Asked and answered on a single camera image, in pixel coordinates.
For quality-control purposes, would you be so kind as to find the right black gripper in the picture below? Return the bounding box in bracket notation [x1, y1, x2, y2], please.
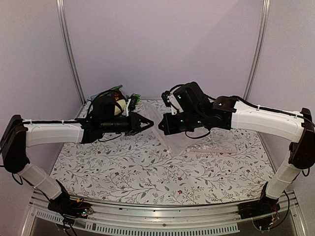
[158, 110, 204, 135]

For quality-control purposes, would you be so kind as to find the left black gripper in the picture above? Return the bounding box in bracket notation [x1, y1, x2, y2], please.
[101, 112, 155, 136]

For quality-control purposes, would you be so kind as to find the white daikon radish toy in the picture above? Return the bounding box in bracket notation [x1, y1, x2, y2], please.
[114, 93, 141, 116]

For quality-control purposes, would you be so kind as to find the clear zip bag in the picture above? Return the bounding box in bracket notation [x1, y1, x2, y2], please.
[187, 128, 237, 154]
[143, 100, 197, 157]

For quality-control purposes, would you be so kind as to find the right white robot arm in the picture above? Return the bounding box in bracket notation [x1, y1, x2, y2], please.
[158, 82, 315, 214]

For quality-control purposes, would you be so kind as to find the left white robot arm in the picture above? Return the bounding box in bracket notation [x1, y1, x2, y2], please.
[0, 94, 154, 213]

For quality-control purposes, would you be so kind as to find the green cucumber toy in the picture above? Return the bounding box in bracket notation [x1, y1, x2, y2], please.
[108, 85, 123, 92]

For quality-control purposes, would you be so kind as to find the light blue plastic basket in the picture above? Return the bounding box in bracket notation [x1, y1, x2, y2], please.
[90, 94, 98, 104]

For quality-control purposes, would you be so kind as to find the floral patterned table mat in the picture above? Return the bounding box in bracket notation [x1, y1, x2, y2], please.
[46, 99, 280, 206]

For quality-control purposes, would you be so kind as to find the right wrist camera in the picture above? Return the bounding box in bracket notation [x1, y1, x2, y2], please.
[161, 90, 180, 115]

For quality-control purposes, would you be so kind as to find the front aluminium rail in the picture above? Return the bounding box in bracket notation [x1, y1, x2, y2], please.
[22, 191, 308, 236]

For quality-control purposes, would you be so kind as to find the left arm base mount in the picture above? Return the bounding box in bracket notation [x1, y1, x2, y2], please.
[48, 180, 94, 219]

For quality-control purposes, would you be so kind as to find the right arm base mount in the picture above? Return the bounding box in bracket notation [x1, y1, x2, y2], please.
[238, 183, 280, 231]

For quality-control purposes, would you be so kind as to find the left aluminium frame post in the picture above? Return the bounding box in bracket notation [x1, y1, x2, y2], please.
[56, 0, 86, 104]

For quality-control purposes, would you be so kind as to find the aluminium frame post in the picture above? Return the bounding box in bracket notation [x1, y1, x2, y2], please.
[243, 0, 271, 100]
[56, 0, 86, 104]

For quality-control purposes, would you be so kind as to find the right aluminium frame post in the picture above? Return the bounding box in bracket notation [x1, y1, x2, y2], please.
[243, 0, 271, 100]

